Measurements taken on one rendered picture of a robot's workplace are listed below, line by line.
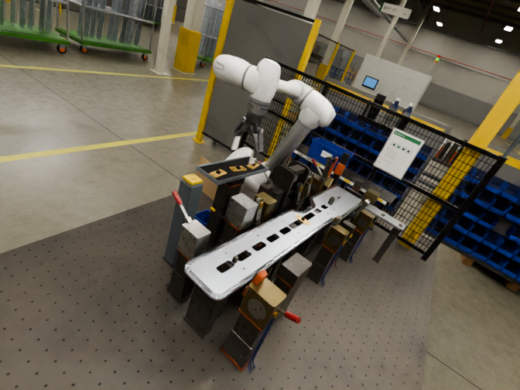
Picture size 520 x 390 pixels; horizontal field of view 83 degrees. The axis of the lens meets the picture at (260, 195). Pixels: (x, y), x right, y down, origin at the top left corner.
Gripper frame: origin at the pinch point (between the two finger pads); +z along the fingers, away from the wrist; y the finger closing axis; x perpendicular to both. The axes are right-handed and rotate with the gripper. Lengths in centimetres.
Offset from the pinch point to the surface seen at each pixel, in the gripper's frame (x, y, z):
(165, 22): 265, -639, 11
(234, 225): -11.2, 19.9, 23.9
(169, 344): -47, 41, 54
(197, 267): -39, 35, 24
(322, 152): 101, -22, 14
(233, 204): -12.0, 15.8, 15.3
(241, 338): -30, 57, 41
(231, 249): -21.7, 32.0, 23.8
